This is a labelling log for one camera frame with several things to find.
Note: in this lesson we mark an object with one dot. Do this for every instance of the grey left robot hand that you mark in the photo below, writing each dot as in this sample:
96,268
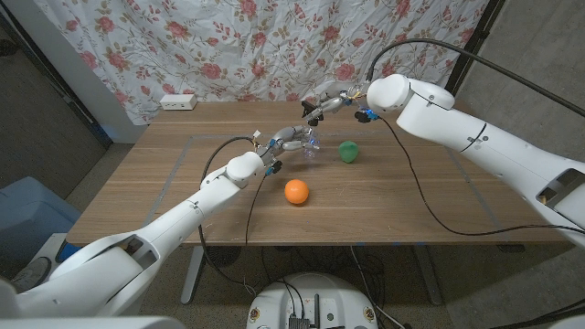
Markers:
285,134

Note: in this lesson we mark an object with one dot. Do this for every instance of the white room pillar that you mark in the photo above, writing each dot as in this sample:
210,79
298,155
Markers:
77,73

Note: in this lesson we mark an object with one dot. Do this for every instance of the black backdrop stand pole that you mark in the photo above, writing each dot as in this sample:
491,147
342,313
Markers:
473,41

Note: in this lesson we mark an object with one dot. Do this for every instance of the white robot torso base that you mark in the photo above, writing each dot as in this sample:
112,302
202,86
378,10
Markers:
329,297

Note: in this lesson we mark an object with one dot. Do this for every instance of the floral rose print backdrop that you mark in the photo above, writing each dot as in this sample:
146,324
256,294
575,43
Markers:
256,45

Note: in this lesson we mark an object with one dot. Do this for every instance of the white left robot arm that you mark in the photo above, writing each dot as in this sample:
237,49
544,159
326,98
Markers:
137,247

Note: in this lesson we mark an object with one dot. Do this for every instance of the clear spray bottle body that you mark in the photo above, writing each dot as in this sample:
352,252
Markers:
311,153

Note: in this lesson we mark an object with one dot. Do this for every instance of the white table leg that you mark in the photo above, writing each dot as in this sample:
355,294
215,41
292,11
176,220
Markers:
192,274
429,279

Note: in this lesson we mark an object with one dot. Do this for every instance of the blue floor pad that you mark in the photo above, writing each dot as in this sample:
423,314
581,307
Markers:
65,251

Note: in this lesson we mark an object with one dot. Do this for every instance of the white power strip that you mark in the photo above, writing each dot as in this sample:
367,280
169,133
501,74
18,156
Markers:
178,102

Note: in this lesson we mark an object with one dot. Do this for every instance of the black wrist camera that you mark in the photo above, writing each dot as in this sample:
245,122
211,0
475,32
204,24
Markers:
274,167
364,116

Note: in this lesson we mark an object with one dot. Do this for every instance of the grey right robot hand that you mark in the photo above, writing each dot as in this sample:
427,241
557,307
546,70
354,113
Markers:
333,104

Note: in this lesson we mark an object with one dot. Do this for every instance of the black spray nozzle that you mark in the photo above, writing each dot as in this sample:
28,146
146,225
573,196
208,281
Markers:
310,109

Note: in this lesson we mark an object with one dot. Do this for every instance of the grey shoe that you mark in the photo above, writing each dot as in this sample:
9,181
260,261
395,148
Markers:
32,274

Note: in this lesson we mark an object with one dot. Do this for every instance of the black round floor object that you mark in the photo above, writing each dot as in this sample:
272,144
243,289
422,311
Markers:
221,257

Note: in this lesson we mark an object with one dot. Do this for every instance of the orange ball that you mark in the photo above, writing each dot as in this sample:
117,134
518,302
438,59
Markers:
296,191

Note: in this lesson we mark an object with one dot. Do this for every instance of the green ball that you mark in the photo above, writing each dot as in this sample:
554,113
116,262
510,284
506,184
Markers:
348,151

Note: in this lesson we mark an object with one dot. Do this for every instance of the blue grey storage bin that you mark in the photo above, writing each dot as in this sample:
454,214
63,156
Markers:
32,215

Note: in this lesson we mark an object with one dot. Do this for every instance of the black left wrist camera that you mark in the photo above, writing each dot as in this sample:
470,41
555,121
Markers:
274,167

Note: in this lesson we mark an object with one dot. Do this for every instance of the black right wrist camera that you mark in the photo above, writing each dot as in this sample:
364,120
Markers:
364,116

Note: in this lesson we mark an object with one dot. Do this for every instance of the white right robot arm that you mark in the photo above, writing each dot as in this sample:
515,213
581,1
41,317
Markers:
493,141

